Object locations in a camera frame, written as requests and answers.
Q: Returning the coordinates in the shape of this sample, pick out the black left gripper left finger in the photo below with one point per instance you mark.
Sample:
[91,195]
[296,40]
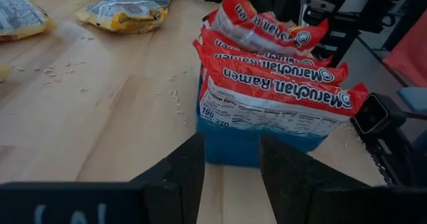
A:
[166,197]

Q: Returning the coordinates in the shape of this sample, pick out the teal plastic bin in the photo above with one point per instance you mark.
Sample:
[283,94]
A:
[233,147]

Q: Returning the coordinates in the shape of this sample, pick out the red Maruchan ramen pack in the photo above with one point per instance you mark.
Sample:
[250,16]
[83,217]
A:
[217,40]
[253,24]
[267,107]
[293,70]

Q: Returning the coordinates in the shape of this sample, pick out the red fabric chair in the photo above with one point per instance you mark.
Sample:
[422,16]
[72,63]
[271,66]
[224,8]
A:
[410,54]

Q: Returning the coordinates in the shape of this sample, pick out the light blue seat pad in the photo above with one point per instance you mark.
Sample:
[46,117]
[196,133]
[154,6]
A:
[415,99]

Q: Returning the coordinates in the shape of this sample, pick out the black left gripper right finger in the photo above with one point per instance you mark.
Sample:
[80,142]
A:
[310,197]

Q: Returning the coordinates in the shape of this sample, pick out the yellow Maruchan ramen pack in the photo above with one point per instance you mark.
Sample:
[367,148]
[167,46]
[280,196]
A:
[126,17]
[23,17]

